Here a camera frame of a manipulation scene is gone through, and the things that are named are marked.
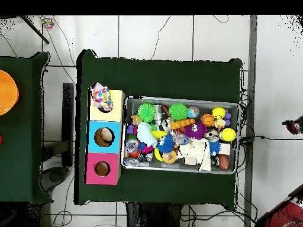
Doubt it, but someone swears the small dotted cloth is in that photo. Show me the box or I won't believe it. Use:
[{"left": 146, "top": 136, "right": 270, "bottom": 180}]
[{"left": 91, "top": 82, "right": 114, "bottom": 113}]

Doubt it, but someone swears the wooden box with three holes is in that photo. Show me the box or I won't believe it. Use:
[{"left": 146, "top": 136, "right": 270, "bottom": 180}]
[{"left": 85, "top": 88, "right": 126, "bottom": 186}]

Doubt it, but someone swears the mint green foam cloth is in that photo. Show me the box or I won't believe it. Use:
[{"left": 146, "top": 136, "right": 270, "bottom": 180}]
[{"left": 137, "top": 122, "right": 158, "bottom": 148}]

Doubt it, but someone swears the green spiky ball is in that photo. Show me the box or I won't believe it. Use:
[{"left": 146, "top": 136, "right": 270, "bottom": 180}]
[
  {"left": 167, "top": 102, "right": 188, "bottom": 122},
  {"left": 136, "top": 103, "right": 156, "bottom": 124}
]

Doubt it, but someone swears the blue spiky ball with eyes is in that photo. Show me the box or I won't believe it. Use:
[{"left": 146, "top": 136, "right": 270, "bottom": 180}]
[{"left": 156, "top": 135, "right": 176, "bottom": 154}]

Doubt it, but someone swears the orange plastic toy block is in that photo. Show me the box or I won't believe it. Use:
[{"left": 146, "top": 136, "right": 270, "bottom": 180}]
[{"left": 170, "top": 118, "right": 196, "bottom": 132}]

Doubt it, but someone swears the purple furry monster toy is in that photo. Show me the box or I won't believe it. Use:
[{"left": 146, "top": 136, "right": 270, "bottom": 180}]
[{"left": 184, "top": 122, "right": 208, "bottom": 140}]

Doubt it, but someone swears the cream knitted cloth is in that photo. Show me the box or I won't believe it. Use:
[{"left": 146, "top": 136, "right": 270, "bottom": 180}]
[{"left": 177, "top": 138, "right": 212, "bottom": 172}]

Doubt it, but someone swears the dark green table cloth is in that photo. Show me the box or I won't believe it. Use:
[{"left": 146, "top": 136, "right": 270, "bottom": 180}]
[
  {"left": 0, "top": 51, "right": 50, "bottom": 204},
  {"left": 75, "top": 49, "right": 244, "bottom": 209}
]

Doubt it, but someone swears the orange toy basketball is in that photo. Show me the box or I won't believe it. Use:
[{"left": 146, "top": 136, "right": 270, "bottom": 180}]
[{"left": 201, "top": 113, "right": 216, "bottom": 128}]

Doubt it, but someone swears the yellow ball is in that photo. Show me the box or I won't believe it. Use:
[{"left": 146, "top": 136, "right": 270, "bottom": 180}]
[
  {"left": 220, "top": 127, "right": 237, "bottom": 142},
  {"left": 211, "top": 106, "right": 225, "bottom": 119}
]

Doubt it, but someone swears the grey round stand base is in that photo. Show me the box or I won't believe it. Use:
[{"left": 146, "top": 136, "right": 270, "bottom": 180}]
[{"left": 40, "top": 165, "right": 72, "bottom": 192}]

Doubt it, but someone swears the small colourful floor toy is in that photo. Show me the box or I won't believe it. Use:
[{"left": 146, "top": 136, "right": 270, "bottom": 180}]
[{"left": 38, "top": 16, "right": 55, "bottom": 30}]

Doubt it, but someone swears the orange round bowl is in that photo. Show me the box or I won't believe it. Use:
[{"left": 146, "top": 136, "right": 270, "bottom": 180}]
[{"left": 0, "top": 70, "right": 20, "bottom": 117}]

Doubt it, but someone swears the thin black rod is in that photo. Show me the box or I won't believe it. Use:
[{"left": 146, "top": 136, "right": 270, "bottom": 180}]
[{"left": 18, "top": 15, "right": 50, "bottom": 44}]

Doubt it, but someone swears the wire mesh bin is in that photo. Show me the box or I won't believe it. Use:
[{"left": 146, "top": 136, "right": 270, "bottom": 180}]
[{"left": 122, "top": 96, "right": 241, "bottom": 176}]

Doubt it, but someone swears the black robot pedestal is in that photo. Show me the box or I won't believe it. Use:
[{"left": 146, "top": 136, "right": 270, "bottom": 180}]
[{"left": 125, "top": 202, "right": 183, "bottom": 227}]

